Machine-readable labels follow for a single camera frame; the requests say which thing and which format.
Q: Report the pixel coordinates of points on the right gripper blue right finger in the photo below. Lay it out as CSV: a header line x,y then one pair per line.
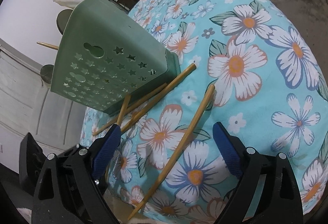
x,y
230,147

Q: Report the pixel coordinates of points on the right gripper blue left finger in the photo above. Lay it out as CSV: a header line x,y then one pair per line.
x,y
102,150

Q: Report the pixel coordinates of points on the small steel spoon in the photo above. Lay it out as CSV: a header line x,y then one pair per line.
x,y
46,73

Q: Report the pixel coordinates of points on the large steel spoon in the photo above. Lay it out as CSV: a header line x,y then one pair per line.
x,y
62,19

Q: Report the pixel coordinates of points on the white panel door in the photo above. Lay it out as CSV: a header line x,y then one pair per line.
x,y
28,106

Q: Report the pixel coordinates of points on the green perforated utensil holder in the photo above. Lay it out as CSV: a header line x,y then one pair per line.
x,y
105,55

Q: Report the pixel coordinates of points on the floral blue quilt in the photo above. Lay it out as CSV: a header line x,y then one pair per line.
x,y
269,92

